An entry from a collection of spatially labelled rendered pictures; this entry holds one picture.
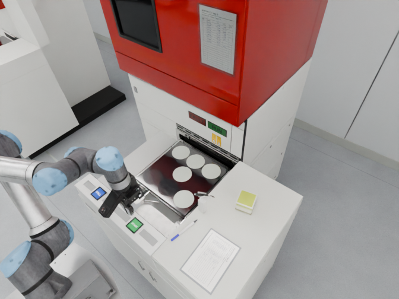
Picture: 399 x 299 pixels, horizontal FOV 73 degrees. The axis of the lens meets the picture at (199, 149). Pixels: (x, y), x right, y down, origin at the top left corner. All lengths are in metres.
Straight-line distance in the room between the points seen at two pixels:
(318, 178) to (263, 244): 1.59
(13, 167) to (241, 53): 0.79
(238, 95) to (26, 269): 0.98
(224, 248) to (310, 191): 1.55
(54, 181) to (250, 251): 0.75
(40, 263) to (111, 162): 0.50
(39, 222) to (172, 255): 0.53
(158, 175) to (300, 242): 1.30
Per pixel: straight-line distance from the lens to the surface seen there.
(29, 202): 1.21
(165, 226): 1.29
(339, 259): 2.34
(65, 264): 1.43
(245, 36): 0.94
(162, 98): 1.54
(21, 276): 1.18
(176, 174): 1.41
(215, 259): 1.12
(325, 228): 2.41
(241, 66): 0.99
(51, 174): 0.83
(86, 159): 0.92
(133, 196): 1.02
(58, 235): 1.24
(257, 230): 1.18
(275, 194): 1.28
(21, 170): 0.92
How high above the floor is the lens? 2.02
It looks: 48 degrees down
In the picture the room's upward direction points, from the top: 4 degrees counter-clockwise
